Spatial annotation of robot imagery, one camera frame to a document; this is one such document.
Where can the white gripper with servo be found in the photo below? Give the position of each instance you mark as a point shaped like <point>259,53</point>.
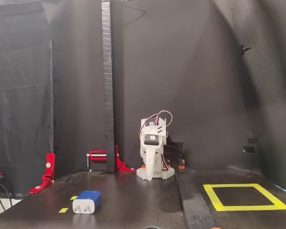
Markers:
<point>151,149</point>

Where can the blue and white charger block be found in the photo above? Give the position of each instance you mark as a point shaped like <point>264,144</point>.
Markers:
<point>88,195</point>

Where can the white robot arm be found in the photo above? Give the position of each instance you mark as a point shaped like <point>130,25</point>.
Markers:
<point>167,174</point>

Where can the red metal corner clamp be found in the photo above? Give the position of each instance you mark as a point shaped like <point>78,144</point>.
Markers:
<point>122,167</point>
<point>50,167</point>

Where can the long black flat strip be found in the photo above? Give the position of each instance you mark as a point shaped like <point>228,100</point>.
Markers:
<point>193,205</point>

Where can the small yellow tape marker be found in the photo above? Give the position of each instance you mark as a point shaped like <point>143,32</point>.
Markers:
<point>63,210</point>
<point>73,197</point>

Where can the yellow tape square outline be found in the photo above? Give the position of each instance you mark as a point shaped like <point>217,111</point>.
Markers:
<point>252,207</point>

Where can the black fabric curtain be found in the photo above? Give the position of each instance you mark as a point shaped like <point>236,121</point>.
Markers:
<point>23,95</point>

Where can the small black wall clip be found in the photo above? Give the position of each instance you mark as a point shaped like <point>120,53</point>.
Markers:
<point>243,48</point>

